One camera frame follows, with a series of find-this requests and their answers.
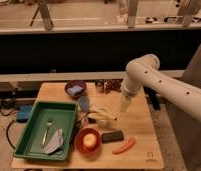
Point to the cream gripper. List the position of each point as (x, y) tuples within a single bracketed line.
[(125, 102)]

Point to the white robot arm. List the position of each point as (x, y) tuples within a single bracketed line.
[(144, 71)]

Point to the dark sponge block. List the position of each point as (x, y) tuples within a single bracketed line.
[(114, 136)]

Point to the bunch of dark grapes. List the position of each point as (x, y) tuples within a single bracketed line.
[(112, 85)]

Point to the blue-grey cup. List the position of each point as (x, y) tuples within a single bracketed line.
[(84, 103)]

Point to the orange carrot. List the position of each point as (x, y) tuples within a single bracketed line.
[(126, 146)]

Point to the yellow apple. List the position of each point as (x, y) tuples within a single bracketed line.
[(89, 141)]

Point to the dark purple bowl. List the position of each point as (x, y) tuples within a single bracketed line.
[(73, 83)]

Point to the red bowl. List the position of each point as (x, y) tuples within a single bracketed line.
[(78, 142)]

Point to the green plastic tray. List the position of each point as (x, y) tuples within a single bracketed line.
[(48, 131)]

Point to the metal fork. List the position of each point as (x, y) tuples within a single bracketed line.
[(48, 125)]

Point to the grey cloth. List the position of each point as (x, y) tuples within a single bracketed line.
[(55, 142)]

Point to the blue power box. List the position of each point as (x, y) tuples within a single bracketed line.
[(24, 113)]

